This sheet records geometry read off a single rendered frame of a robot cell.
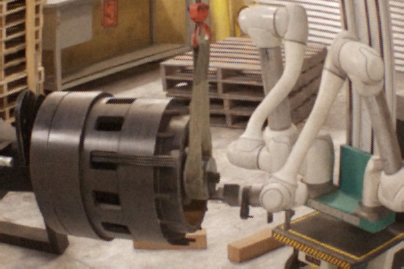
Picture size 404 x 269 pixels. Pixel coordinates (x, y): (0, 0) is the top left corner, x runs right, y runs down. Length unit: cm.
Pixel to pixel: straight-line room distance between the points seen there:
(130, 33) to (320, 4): 221
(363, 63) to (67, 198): 112
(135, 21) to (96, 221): 634
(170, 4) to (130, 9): 67
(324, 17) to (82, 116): 602
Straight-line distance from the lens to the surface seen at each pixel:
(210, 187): 263
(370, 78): 255
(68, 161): 253
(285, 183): 258
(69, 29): 729
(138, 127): 250
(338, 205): 326
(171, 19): 924
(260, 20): 320
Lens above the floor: 174
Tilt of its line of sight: 15 degrees down
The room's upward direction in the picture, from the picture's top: 3 degrees counter-clockwise
